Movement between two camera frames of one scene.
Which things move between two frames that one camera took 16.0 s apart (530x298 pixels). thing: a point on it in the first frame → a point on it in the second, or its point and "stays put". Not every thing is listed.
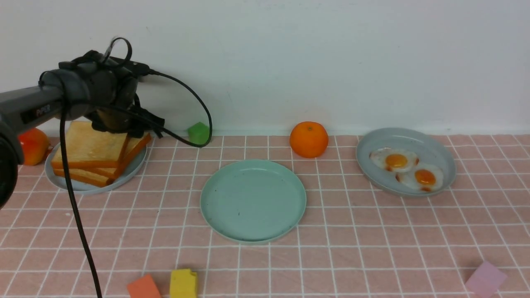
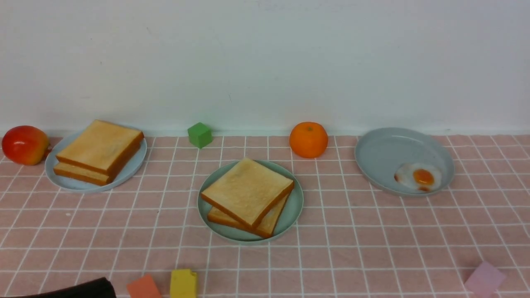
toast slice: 107,176 → 264,228
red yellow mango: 35,144 stays put
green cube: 198,133 stays put
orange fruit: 309,139 stays put
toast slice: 88,147 → 252,202
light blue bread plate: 136,165 stays put
